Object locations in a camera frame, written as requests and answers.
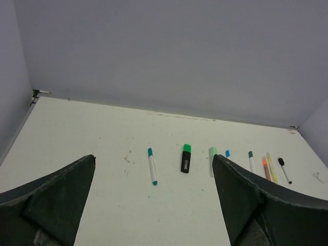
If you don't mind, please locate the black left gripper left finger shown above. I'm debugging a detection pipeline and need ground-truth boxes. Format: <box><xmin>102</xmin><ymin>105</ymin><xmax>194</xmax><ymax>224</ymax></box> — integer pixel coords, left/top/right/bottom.
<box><xmin>1</xmin><ymin>155</ymin><xmax>96</xmax><ymax>245</ymax></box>

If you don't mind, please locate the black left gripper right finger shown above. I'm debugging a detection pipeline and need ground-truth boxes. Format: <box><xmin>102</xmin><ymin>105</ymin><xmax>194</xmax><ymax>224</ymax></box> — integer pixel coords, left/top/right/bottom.
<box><xmin>212</xmin><ymin>155</ymin><xmax>327</xmax><ymax>245</ymax></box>

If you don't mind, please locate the yellow slim highlighter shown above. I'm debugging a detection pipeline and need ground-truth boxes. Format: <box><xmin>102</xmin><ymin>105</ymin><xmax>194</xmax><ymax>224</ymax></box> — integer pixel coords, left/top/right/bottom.
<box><xmin>266</xmin><ymin>152</ymin><xmax>278</xmax><ymax>184</ymax></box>

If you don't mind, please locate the orange brown highlighter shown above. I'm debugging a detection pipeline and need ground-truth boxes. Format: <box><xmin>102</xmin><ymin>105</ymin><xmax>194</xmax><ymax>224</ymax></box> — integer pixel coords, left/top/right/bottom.
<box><xmin>261</xmin><ymin>156</ymin><xmax>272</xmax><ymax>181</ymax></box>

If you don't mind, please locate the black capped whiteboard pen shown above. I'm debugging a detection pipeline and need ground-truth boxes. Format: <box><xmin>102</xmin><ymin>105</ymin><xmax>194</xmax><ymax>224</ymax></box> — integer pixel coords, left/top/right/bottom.
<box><xmin>277</xmin><ymin>157</ymin><xmax>292</xmax><ymax>185</ymax></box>

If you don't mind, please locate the dark green capped marker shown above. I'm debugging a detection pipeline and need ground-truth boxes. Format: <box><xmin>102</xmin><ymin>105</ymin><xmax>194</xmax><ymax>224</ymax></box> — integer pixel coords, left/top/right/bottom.
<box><xmin>248</xmin><ymin>151</ymin><xmax>256</xmax><ymax>174</ymax></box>

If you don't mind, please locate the pale green translucent highlighter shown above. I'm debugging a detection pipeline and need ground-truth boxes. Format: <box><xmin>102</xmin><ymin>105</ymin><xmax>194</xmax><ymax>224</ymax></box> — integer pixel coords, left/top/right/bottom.
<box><xmin>209</xmin><ymin>147</ymin><xmax>217</xmax><ymax>178</ymax></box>

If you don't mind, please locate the black green capped highlighter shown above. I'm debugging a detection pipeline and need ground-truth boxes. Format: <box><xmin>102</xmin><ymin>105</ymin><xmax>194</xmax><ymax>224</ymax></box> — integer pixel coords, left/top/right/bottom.
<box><xmin>181</xmin><ymin>144</ymin><xmax>192</xmax><ymax>173</ymax></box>

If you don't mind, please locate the teal capped white marker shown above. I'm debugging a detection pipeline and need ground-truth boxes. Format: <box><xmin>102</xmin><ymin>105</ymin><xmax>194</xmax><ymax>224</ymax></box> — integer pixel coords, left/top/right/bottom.
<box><xmin>148</xmin><ymin>148</ymin><xmax>158</xmax><ymax>186</ymax></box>

